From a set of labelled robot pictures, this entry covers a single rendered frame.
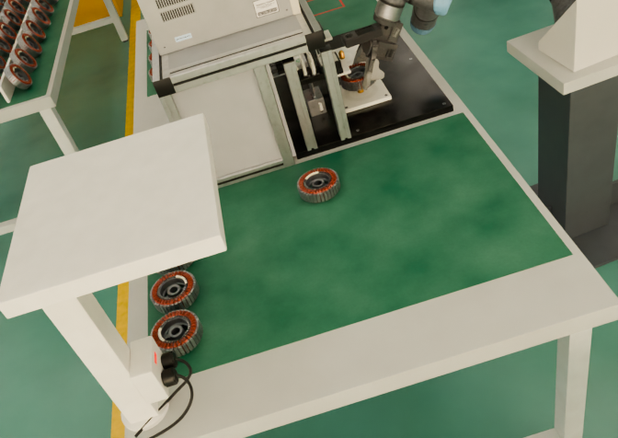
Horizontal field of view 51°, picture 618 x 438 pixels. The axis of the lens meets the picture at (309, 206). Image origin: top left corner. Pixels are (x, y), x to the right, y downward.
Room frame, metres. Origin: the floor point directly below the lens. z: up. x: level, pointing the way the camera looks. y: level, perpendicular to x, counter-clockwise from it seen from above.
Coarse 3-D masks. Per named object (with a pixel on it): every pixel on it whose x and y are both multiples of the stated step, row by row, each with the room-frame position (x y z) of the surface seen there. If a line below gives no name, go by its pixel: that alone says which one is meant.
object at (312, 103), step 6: (306, 90) 1.74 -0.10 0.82; (318, 90) 1.72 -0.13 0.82; (306, 96) 1.71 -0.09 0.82; (312, 96) 1.70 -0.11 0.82; (318, 96) 1.69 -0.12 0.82; (306, 102) 1.71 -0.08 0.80; (312, 102) 1.67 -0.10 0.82; (324, 102) 1.67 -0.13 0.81; (312, 108) 1.67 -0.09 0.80; (318, 108) 1.67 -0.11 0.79; (324, 108) 1.67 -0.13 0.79; (312, 114) 1.67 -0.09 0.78; (318, 114) 1.67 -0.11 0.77
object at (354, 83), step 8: (352, 64) 1.76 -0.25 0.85; (360, 64) 1.74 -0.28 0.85; (352, 72) 1.74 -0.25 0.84; (360, 72) 1.72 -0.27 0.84; (344, 80) 1.69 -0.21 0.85; (352, 80) 1.67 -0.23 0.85; (360, 80) 1.66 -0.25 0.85; (344, 88) 1.69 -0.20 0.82; (352, 88) 1.67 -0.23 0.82; (360, 88) 1.66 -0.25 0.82
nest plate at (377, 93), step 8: (376, 80) 1.75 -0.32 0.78; (368, 88) 1.71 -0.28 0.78; (376, 88) 1.70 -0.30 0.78; (384, 88) 1.68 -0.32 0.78; (344, 96) 1.71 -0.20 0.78; (352, 96) 1.70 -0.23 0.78; (360, 96) 1.68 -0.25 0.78; (368, 96) 1.67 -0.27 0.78; (376, 96) 1.66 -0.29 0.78; (384, 96) 1.64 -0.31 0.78; (344, 104) 1.67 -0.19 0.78; (352, 104) 1.65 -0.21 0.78; (360, 104) 1.64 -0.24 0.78; (368, 104) 1.63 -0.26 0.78
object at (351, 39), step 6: (372, 24) 1.72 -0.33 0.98; (354, 30) 1.72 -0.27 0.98; (360, 30) 1.71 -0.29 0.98; (366, 30) 1.70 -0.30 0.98; (372, 30) 1.69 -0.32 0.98; (378, 30) 1.68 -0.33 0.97; (342, 36) 1.71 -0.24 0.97; (348, 36) 1.69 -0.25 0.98; (354, 36) 1.69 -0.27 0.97; (360, 36) 1.68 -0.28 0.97; (366, 36) 1.68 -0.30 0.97; (372, 36) 1.68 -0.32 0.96; (378, 36) 1.68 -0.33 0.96; (342, 42) 1.71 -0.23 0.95; (348, 42) 1.68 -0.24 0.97; (354, 42) 1.68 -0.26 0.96; (360, 42) 1.68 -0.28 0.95
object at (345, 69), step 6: (336, 54) 1.72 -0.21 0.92; (318, 60) 1.72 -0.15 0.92; (336, 60) 1.69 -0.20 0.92; (318, 66) 1.71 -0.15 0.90; (336, 66) 1.68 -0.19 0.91; (342, 66) 1.71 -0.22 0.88; (348, 66) 1.70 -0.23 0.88; (300, 72) 1.72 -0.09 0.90; (318, 72) 1.69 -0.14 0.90; (342, 72) 1.67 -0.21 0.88; (348, 72) 1.68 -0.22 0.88; (306, 78) 1.67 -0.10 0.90; (312, 78) 1.67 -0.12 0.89; (318, 78) 1.67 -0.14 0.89; (324, 78) 1.67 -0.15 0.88; (306, 84) 1.67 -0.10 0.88; (312, 84) 1.68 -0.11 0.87; (312, 90) 1.68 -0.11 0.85
